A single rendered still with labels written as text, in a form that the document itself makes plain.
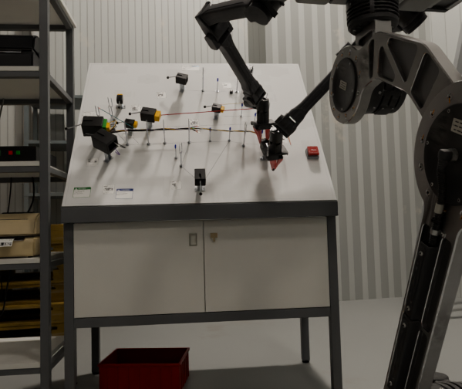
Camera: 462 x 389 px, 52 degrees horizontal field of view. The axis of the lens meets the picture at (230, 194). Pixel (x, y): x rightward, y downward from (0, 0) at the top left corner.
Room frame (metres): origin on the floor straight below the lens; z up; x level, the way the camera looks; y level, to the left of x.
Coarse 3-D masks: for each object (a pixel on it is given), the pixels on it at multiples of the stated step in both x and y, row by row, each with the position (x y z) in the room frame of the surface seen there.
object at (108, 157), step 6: (96, 132) 2.06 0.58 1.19; (102, 132) 2.06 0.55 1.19; (108, 132) 2.06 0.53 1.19; (96, 138) 2.03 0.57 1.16; (102, 138) 2.04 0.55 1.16; (108, 138) 2.04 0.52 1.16; (114, 138) 2.04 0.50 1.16; (96, 144) 2.06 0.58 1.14; (102, 144) 2.04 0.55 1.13; (108, 144) 2.03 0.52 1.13; (114, 144) 2.09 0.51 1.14; (102, 150) 2.07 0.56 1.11; (108, 150) 2.05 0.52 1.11; (108, 156) 2.16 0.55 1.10
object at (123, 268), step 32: (96, 224) 2.03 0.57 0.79; (128, 224) 2.04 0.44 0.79; (160, 224) 2.05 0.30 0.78; (192, 224) 2.07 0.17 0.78; (96, 256) 2.03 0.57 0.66; (128, 256) 2.04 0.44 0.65; (160, 256) 2.05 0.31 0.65; (192, 256) 2.07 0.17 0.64; (96, 288) 2.03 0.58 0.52; (128, 288) 2.04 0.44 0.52; (160, 288) 2.05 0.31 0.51; (192, 288) 2.06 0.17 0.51
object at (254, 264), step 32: (224, 224) 2.08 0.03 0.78; (256, 224) 2.09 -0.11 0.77; (288, 224) 2.10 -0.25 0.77; (320, 224) 2.12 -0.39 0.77; (224, 256) 2.08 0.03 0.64; (256, 256) 2.09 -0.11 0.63; (288, 256) 2.10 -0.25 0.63; (320, 256) 2.12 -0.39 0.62; (224, 288) 2.08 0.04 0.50; (256, 288) 2.09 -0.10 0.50; (288, 288) 2.10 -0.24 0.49; (320, 288) 2.12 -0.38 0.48
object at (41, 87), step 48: (0, 0) 2.13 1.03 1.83; (48, 0) 1.97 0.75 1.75; (48, 48) 1.97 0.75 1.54; (0, 96) 2.34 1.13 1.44; (48, 96) 1.97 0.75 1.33; (48, 144) 1.96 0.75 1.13; (48, 192) 1.96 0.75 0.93; (48, 240) 1.96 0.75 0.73; (48, 288) 1.96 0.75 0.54; (48, 336) 1.96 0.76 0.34; (48, 384) 1.96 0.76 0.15
